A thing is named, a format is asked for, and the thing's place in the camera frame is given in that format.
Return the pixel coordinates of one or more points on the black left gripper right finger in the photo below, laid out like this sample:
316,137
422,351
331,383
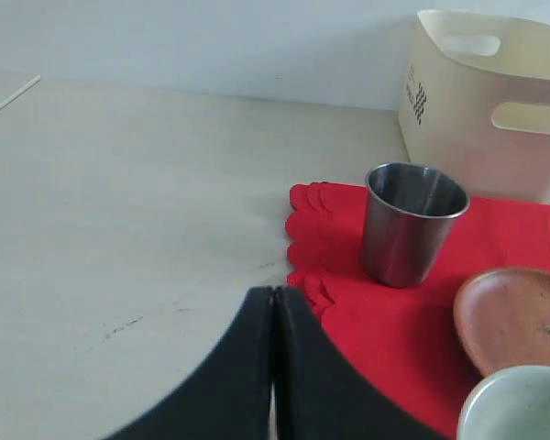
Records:
318,393

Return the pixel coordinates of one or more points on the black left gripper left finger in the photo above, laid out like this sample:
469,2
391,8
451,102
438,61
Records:
228,395

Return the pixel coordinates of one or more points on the red tablecloth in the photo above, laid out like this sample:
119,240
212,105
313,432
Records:
403,340

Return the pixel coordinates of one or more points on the brown wooden plate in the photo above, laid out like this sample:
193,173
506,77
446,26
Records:
502,318

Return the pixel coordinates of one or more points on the stainless steel cup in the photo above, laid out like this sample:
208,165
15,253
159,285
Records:
410,211

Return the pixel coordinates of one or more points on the pale green ceramic bowl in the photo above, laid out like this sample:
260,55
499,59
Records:
513,403

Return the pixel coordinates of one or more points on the cream plastic bin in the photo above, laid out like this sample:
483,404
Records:
475,102

